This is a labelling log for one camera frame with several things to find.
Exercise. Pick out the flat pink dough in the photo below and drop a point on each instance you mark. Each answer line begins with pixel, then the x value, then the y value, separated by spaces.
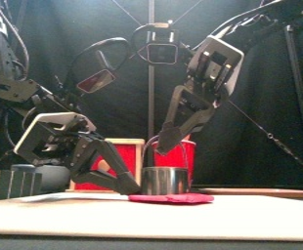
pixel 171 198

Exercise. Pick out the red wooden drawer box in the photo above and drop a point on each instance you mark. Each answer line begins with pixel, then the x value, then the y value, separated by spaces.
pixel 129 156

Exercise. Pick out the white cutting board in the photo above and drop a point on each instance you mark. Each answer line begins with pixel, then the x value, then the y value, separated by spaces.
pixel 157 218

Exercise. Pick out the red plastic cup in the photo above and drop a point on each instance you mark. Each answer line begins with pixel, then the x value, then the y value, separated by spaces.
pixel 175 159

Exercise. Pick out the flat wooden board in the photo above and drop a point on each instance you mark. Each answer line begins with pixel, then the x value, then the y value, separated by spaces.
pixel 263 192

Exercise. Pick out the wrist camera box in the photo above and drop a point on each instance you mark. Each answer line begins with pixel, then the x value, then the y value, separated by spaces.
pixel 161 53
pixel 94 81

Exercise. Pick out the vertical metal frame pole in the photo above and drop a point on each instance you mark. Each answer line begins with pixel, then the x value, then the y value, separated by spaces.
pixel 151 97

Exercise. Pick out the diagonal metal brace rod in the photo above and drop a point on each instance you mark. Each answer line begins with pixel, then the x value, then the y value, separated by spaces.
pixel 271 136

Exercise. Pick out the dark green striped block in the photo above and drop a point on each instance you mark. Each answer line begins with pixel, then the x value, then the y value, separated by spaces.
pixel 14 185

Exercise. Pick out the round metal dough cutter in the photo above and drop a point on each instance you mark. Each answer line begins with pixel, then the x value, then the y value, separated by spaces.
pixel 164 180

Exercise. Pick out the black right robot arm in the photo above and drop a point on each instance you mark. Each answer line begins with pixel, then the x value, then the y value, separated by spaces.
pixel 267 19

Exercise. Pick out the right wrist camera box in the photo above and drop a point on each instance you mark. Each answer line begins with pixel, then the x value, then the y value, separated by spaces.
pixel 161 53

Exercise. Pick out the black stand leg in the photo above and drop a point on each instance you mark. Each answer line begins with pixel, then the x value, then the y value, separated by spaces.
pixel 299 97

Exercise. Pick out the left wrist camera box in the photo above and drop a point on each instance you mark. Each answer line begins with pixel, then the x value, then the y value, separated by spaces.
pixel 94 81

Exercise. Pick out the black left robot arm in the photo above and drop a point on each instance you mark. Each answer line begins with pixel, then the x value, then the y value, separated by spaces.
pixel 5 68

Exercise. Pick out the grey bowl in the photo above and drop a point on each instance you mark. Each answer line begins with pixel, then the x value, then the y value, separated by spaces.
pixel 53 177

